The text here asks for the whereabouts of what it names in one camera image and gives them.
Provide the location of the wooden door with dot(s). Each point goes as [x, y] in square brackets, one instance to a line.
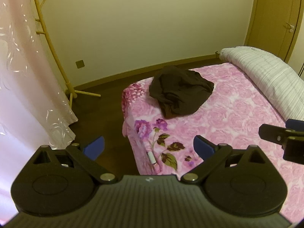
[270, 16]

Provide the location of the wooden coat rack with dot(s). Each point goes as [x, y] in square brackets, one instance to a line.
[51, 44]

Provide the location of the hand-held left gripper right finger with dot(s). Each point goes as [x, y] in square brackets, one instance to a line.
[201, 145]

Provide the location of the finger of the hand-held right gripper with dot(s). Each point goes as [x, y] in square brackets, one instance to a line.
[295, 124]
[273, 133]

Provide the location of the pink sheer curtain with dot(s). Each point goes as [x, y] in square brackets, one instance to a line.
[23, 76]

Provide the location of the white blanket label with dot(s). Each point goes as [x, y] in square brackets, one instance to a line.
[152, 158]

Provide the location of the pink floral blanket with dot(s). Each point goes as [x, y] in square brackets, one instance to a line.
[237, 114]

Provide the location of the beige wall socket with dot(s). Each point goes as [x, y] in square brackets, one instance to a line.
[80, 64]

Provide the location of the dark brown long-sleeved shirt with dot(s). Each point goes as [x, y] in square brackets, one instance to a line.
[180, 92]

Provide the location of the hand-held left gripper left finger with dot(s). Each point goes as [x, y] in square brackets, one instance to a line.
[94, 147]

